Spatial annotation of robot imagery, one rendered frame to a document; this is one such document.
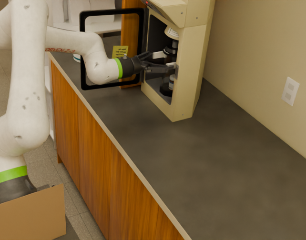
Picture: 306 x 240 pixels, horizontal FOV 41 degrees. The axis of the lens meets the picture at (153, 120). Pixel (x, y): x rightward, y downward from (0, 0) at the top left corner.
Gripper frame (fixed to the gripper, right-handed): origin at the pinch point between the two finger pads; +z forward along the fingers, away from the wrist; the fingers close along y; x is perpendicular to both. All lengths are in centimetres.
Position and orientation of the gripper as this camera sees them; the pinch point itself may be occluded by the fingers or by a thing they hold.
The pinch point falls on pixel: (168, 59)
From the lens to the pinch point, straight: 193.4
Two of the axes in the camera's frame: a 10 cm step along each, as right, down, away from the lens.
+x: -0.8, 8.2, 5.6
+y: -4.9, -5.3, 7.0
